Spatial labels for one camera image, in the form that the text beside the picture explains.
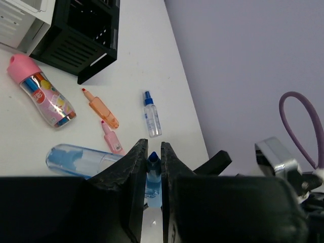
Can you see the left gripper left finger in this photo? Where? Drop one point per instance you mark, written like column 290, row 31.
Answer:
column 105, row 208

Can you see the pink-capped marker tube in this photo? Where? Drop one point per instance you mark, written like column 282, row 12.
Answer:
column 52, row 105

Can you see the clear blue-capped spray bottle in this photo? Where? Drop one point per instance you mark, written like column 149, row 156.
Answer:
column 151, row 116

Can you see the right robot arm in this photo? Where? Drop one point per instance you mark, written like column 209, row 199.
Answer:
column 216, row 165

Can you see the black slatted pen holder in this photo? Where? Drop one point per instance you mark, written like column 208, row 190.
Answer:
column 82, row 39

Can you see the blue highlighter cap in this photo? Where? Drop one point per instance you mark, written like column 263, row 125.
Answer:
column 66, row 159

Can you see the pink highlighter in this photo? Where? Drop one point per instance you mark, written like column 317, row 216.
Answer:
column 111, row 139

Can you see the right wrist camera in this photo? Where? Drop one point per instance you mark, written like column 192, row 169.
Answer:
column 274, row 160

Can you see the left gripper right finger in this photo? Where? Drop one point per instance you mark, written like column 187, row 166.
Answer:
column 205, row 208

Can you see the blue highlighter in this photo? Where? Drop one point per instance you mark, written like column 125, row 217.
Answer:
column 153, row 190

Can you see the orange highlighter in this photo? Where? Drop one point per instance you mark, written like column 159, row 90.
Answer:
column 101, row 109

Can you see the white slatted pen holder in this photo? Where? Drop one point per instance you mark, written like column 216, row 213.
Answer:
column 24, row 24

